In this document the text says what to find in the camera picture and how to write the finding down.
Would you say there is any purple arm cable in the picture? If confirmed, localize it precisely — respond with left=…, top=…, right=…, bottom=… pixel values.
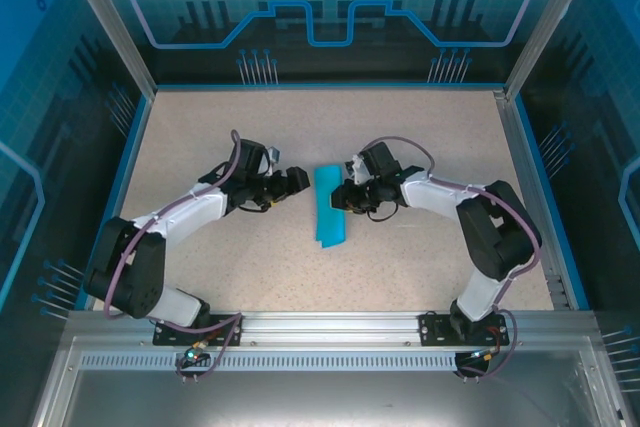
left=102, top=129, right=246, bottom=383
left=372, top=135, right=544, bottom=381

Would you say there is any aluminium side rail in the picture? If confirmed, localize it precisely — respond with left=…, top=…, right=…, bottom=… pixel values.
left=492, top=89, right=574, bottom=311

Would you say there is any slotted metal cable duct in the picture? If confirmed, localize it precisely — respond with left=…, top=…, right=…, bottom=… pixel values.
left=78, top=352, right=589, bottom=372

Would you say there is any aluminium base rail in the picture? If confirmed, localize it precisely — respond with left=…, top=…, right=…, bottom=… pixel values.
left=67, top=310, right=596, bottom=346

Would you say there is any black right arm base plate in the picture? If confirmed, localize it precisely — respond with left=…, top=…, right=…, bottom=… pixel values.
left=418, top=311, right=507, bottom=347

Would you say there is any aluminium frame post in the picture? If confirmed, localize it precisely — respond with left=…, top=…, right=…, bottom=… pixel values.
left=504, top=0, right=601, bottom=101
left=55, top=0, right=159, bottom=97

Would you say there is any metal panel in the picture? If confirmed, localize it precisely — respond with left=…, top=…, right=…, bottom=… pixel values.
left=29, top=336, right=631, bottom=427

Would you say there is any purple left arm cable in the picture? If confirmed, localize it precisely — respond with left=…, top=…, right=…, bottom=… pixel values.
left=102, top=129, right=246, bottom=383

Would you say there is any thin black right gripper cable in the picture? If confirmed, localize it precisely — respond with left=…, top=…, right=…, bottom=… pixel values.
left=367, top=199, right=400, bottom=223

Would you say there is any cable connector with green light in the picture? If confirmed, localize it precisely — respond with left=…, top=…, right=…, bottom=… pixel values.
left=174, top=341, right=210, bottom=367

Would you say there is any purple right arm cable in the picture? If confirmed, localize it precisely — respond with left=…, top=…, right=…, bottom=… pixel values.
left=372, top=135, right=544, bottom=381

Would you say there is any cable connector with orange wire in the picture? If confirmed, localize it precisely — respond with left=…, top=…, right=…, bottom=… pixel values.
left=457, top=346, right=504, bottom=366

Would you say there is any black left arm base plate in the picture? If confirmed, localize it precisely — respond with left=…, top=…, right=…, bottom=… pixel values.
left=152, top=313, right=245, bottom=348

